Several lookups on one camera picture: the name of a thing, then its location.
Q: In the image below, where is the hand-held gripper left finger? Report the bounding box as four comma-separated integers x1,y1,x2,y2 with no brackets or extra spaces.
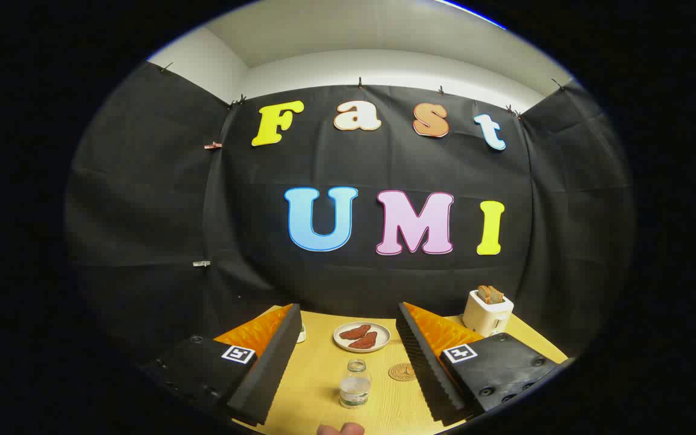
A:
140,303,303,427

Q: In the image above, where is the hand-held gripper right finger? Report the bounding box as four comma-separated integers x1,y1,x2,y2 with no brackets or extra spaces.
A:
395,301,569,424

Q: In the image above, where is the clear plastic juice bottle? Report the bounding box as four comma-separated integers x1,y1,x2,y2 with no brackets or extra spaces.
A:
340,359,373,410

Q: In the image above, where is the wooden table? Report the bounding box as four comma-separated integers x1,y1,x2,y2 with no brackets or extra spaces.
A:
227,305,569,435

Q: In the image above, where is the white toaster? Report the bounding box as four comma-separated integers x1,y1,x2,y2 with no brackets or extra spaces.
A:
462,290,514,337

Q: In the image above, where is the white round plate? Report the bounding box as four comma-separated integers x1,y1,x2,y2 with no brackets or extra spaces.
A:
333,321,392,353

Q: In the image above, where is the black backdrop cloth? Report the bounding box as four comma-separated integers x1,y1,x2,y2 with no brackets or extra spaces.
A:
64,60,636,363

